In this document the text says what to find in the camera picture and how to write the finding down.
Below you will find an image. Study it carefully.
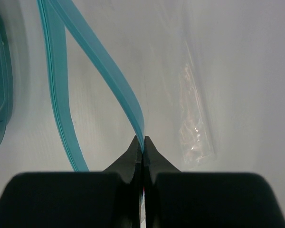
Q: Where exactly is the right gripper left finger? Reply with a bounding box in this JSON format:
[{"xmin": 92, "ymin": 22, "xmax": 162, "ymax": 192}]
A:
[{"xmin": 0, "ymin": 138, "xmax": 143, "ymax": 228}]

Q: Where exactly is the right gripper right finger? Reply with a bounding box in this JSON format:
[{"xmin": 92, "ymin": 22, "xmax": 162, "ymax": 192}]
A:
[{"xmin": 143, "ymin": 137, "xmax": 285, "ymax": 228}]

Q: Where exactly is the clear zip top bag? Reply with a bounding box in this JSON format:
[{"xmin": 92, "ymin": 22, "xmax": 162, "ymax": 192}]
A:
[{"xmin": 37, "ymin": 0, "xmax": 216, "ymax": 171}]

